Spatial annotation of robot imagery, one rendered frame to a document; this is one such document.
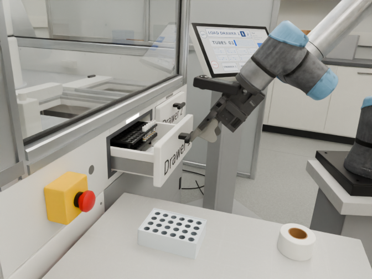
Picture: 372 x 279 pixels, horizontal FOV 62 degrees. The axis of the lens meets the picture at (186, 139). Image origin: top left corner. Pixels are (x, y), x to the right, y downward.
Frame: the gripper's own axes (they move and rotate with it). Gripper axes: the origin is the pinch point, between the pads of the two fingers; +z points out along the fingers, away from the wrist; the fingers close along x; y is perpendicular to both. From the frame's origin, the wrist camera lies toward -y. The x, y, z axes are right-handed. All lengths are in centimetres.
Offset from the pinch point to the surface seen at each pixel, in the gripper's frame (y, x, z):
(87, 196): -7.4, -33.7, 8.2
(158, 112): -13.6, 17.0, 9.8
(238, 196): 57, 130, 72
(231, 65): -7, 81, -6
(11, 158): -18.7, -41.8, 4.2
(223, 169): 28, 91, 44
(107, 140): -14.7, -14.0, 10.0
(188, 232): 12.1, -25.1, 6.3
